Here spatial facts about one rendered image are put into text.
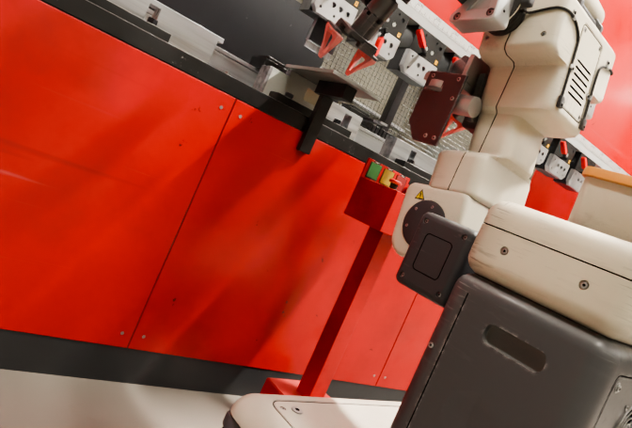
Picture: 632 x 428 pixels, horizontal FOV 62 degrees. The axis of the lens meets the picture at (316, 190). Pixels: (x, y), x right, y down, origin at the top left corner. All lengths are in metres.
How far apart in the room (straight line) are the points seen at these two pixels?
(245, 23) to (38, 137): 1.07
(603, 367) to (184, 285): 1.08
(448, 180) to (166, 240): 0.75
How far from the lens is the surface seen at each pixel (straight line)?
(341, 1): 1.71
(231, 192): 1.48
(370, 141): 2.18
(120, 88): 1.34
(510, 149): 1.13
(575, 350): 0.77
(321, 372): 1.61
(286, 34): 2.23
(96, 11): 1.33
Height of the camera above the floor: 0.72
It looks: 1 degrees down
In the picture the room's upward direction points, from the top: 24 degrees clockwise
